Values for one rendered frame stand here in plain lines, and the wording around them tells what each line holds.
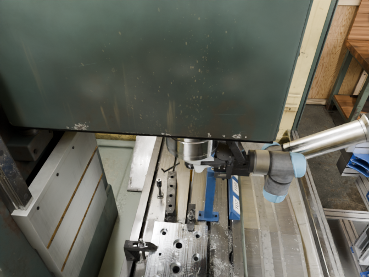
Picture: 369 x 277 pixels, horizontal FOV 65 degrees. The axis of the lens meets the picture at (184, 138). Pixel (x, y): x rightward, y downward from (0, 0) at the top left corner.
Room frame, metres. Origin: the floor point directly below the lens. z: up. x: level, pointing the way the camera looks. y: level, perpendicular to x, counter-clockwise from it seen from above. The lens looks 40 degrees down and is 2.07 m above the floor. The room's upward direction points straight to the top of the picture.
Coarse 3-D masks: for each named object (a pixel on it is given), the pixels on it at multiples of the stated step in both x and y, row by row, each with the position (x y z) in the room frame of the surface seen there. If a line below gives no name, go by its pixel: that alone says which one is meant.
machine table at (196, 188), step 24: (144, 192) 0.95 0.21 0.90; (192, 192) 0.95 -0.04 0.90; (216, 192) 0.95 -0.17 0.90; (240, 192) 0.97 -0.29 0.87; (144, 216) 0.83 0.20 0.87; (168, 216) 0.83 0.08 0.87; (240, 216) 0.81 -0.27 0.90; (144, 240) 0.68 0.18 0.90; (216, 240) 0.68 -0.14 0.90; (240, 240) 0.68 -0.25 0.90; (144, 264) 0.57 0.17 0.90; (240, 264) 0.57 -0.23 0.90
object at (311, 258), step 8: (296, 184) 1.19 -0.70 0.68; (288, 192) 1.14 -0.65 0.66; (296, 192) 1.13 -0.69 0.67; (296, 200) 1.08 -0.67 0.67; (296, 208) 1.02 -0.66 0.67; (304, 208) 1.01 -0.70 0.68; (296, 216) 0.97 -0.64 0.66; (304, 216) 0.96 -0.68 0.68; (304, 224) 0.91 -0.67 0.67; (304, 232) 0.86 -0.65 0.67; (304, 240) 0.82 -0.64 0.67; (312, 240) 0.81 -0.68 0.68; (304, 248) 0.77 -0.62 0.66; (312, 248) 0.76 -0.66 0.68; (304, 256) 0.73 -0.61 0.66; (312, 256) 0.72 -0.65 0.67; (312, 264) 0.68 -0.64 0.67; (320, 264) 0.68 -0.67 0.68; (312, 272) 0.65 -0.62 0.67; (320, 272) 0.64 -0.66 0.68
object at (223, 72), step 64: (0, 0) 0.56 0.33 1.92; (64, 0) 0.54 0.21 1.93; (128, 0) 0.53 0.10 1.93; (192, 0) 0.52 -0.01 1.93; (256, 0) 0.51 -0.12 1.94; (0, 64) 0.56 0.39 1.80; (64, 64) 0.55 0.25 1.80; (128, 64) 0.53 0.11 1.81; (192, 64) 0.52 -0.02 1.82; (256, 64) 0.51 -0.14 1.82; (64, 128) 0.55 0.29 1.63; (128, 128) 0.54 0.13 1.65; (192, 128) 0.52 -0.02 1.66; (256, 128) 0.51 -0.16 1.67
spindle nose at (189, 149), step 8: (168, 144) 0.60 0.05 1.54; (176, 144) 0.58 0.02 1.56; (184, 144) 0.57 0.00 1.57; (192, 144) 0.57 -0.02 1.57; (200, 144) 0.57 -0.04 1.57; (208, 144) 0.58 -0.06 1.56; (216, 144) 0.61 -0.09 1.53; (176, 152) 0.58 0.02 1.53; (184, 152) 0.57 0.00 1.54; (192, 152) 0.57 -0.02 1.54; (200, 152) 0.57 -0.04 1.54; (208, 152) 0.58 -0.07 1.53; (192, 160) 0.57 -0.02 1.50
